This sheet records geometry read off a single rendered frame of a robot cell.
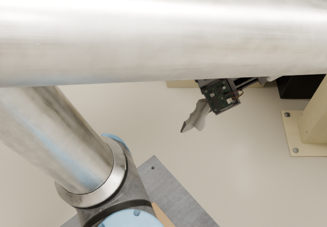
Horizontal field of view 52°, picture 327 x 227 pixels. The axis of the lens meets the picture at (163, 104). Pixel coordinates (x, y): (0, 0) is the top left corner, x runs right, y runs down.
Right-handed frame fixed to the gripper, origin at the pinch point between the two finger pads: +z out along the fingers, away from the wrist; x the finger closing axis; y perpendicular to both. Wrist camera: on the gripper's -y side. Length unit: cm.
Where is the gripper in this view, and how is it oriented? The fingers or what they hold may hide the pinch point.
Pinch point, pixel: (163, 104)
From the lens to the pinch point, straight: 69.6
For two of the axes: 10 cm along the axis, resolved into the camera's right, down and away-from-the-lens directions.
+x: 4.6, 7.6, 4.5
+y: 0.9, 4.7, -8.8
